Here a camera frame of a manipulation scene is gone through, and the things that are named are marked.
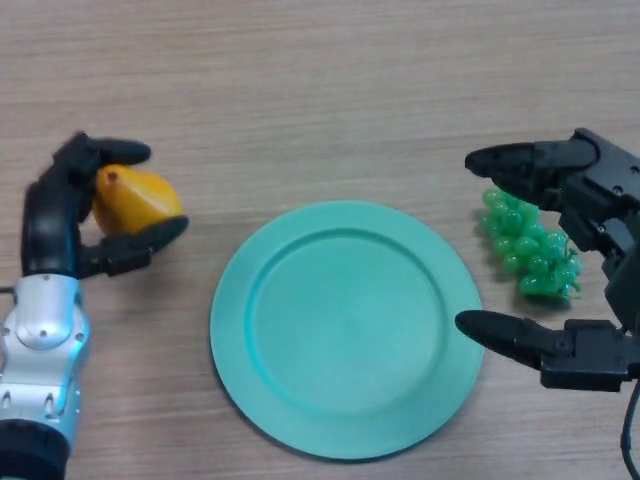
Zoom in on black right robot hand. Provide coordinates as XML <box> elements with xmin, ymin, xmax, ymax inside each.
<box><xmin>453</xmin><ymin>127</ymin><xmax>640</xmax><ymax>394</ymax></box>

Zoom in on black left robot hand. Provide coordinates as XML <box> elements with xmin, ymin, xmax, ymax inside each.
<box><xmin>20</xmin><ymin>132</ymin><xmax>190</xmax><ymax>279</ymax></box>

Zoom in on yellow pear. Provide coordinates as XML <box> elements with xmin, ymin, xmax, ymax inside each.
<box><xmin>93</xmin><ymin>164</ymin><xmax>184</xmax><ymax>236</ymax></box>

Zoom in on teal green round plate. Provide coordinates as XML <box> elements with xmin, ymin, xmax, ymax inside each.
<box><xmin>209</xmin><ymin>200</ymin><xmax>484</xmax><ymax>461</ymax></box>

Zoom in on green grape bunch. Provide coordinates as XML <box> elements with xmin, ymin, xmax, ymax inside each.
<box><xmin>479</xmin><ymin>188</ymin><xmax>585</xmax><ymax>304</ymax></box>

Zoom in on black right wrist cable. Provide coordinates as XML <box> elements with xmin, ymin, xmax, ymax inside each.
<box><xmin>619</xmin><ymin>377</ymin><xmax>640</xmax><ymax>480</ymax></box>

